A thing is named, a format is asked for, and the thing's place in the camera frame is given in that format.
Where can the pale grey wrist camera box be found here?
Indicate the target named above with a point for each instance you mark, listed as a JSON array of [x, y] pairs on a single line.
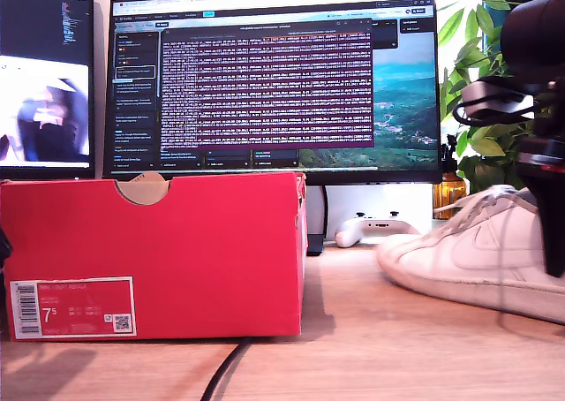
[[485, 96]]

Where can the wide black computer monitor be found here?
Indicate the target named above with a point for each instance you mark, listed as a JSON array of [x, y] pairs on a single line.
[[265, 87]]

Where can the green leafy houseplant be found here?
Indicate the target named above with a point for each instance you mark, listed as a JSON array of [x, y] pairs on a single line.
[[490, 162]]

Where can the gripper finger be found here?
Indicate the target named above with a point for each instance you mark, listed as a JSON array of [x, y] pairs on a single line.
[[552, 206]]

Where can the amber pump bottle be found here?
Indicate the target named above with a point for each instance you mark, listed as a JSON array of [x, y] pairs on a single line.
[[450, 193]]

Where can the red cardboard shoebox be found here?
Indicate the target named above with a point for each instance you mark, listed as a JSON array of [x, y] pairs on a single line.
[[198, 251]]

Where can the white leather sneaker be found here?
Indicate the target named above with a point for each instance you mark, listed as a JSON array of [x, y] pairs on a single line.
[[463, 259]]

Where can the narrow black computer monitor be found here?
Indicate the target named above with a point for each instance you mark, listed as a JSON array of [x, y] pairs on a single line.
[[44, 30]]

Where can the white game controller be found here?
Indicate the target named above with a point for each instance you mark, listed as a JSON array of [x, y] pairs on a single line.
[[353, 235]]

